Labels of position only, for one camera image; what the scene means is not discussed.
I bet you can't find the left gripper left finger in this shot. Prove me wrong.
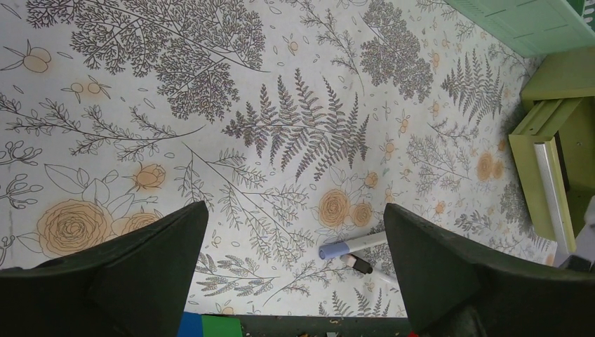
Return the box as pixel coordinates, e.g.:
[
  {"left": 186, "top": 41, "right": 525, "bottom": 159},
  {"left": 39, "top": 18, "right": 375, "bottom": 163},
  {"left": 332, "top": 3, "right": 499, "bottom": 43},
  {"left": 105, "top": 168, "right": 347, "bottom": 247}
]
[{"left": 1, "top": 201, "right": 209, "bottom": 336}]

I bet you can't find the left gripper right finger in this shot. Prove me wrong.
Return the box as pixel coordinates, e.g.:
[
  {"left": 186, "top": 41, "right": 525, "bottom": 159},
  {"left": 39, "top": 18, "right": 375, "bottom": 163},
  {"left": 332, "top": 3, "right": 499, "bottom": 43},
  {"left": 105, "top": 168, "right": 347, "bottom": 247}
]
[{"left": 384, "top": 204, "right": 594, "bottom": 336}]

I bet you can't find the yellow blue green toy block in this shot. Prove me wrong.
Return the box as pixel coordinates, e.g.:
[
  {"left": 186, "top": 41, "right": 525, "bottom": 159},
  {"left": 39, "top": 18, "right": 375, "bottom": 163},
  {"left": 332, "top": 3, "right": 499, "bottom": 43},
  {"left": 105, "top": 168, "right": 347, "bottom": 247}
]
[{"left": 177, "top": 312, "right": 243, "bottom": 337}]

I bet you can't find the olive green drawer box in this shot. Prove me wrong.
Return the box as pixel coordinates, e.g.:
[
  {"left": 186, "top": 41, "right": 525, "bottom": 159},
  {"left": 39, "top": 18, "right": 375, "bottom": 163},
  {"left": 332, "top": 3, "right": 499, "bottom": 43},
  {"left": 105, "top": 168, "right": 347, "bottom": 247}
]
[{"left": 509, "top": 47, "right": 594, "bottom": 254}]

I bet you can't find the green file organizer rack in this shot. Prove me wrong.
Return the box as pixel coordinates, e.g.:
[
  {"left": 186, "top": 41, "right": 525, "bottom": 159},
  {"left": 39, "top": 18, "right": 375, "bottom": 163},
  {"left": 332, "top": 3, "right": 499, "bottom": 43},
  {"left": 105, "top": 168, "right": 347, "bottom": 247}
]
[{"left": 446, "top": 0, "right": 594, "bottom": 58}]

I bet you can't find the black white marker pen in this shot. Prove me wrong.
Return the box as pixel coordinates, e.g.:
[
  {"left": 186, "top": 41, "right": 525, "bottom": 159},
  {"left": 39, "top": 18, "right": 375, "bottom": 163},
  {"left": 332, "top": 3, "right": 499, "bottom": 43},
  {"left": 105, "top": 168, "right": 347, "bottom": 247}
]
[{"left": 340, "top": 254, "right": 398, "bottom": 285}]

